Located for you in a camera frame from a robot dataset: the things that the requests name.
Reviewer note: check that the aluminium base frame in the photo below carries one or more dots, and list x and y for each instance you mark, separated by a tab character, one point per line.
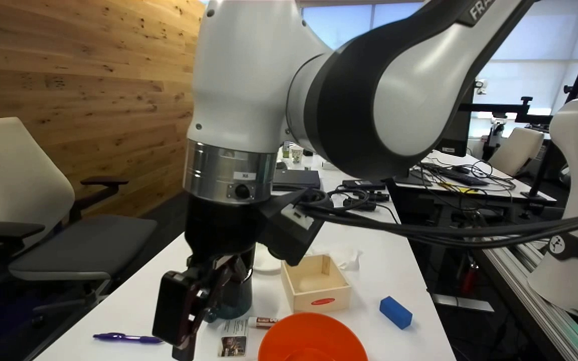
550	314

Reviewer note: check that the orange plastic bowl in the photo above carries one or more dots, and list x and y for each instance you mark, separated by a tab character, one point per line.
313	342

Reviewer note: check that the grey office chair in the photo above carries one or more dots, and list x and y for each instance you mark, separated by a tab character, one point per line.
41	221

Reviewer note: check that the blue pen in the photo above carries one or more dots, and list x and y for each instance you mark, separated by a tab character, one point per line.
126	337

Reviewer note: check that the white background chair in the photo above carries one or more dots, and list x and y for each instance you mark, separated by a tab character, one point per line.
519	150

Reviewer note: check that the open wooden box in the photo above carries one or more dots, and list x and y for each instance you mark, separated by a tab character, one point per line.
316	284

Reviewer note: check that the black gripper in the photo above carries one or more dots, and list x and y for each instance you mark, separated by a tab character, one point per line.
219	223

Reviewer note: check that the small photo card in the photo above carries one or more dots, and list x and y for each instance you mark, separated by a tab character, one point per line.
233	345

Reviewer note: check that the cluttered background desk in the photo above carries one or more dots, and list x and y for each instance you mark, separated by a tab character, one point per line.
470	175

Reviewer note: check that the white crumpled tissue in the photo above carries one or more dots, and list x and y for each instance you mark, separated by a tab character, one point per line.
353	262

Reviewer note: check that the dark green mug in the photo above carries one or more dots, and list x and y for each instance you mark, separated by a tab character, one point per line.
240	301

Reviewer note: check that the brown dry-erase marker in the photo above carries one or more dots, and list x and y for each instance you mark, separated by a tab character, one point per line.
262	321

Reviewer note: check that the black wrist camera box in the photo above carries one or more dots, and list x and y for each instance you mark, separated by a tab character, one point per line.
292	226

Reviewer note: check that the blue rectangular block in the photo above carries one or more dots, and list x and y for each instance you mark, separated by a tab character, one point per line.
396	311

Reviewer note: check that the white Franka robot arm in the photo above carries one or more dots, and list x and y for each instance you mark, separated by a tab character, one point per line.
396	81

